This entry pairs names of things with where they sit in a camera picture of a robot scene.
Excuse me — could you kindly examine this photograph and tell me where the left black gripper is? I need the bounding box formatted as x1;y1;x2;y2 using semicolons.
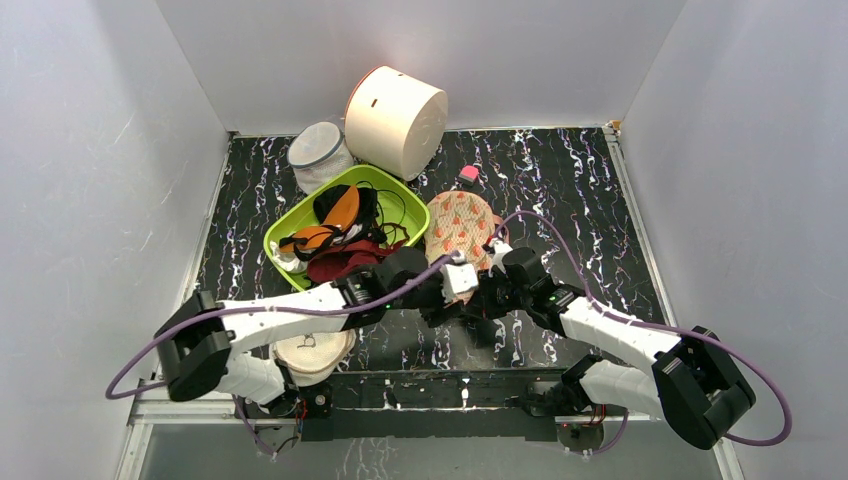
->
386;260;464;326

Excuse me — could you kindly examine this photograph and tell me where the floral mesh laundry bag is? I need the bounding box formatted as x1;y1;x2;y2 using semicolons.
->
423;190;502;271

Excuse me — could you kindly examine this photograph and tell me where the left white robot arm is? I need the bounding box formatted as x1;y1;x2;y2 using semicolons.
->
154;247;479;416

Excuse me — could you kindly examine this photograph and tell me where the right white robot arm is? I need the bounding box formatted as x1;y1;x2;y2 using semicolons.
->
474;241;756;450

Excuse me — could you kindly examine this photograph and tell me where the maroon bra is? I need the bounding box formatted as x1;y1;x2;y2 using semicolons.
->
306;240;405;284

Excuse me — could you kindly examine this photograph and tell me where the orange black bra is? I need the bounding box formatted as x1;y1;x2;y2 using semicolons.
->
277;184;387;262

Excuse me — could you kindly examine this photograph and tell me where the cream round mesh laundry bag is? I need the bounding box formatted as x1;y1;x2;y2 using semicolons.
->
270;330;355;387

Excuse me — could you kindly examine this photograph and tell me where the white mesh cylindrical laundry bag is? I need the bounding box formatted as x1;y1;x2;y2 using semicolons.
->
286;121;355;194

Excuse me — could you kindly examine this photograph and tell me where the green plastic bin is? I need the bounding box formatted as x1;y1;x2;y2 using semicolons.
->
263;164;431;291

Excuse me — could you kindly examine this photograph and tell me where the pink small block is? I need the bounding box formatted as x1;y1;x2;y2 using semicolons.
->
457;165;480;186

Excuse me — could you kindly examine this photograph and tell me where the white garment in bin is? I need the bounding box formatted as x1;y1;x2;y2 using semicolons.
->
271;249;308;275

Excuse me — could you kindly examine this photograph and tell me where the white cylindrical container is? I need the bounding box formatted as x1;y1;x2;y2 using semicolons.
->
344;66;449;181

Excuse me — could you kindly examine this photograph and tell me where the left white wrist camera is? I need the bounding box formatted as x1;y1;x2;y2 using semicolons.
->
440;263;479;304

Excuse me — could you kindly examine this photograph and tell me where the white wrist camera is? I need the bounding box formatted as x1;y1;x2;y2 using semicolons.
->
440;263;479;304
483;237;513;268

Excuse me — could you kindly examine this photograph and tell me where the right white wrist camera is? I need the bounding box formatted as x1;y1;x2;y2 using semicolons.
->
483;237;513;268

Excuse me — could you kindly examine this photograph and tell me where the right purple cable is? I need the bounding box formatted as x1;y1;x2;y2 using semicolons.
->
493;210;794;458

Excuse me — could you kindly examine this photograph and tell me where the purple cable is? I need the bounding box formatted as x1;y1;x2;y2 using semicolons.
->
104;252;465;458
493;210;794;458

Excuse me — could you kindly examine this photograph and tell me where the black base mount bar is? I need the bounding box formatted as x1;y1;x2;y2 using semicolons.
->
228;367;631;444

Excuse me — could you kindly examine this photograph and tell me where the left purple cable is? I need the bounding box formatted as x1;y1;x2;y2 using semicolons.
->
104;252;465;458

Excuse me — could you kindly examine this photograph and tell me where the aluminium frame rail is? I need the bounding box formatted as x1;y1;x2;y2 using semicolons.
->
118;389;743;479

